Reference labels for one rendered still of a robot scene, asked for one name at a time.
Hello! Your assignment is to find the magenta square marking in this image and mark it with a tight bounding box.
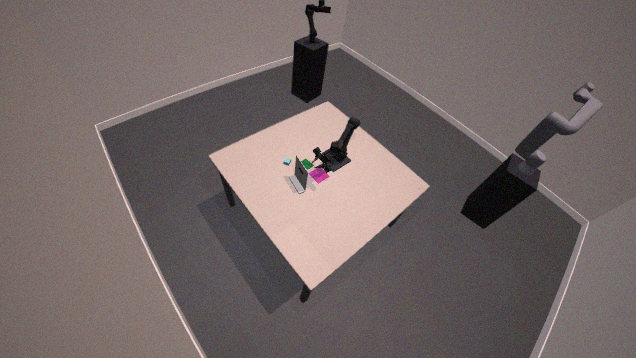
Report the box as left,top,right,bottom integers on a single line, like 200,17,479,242
308,168,330,184

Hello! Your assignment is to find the green flat square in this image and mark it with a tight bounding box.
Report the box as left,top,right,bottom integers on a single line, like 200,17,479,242
301,159,314,170

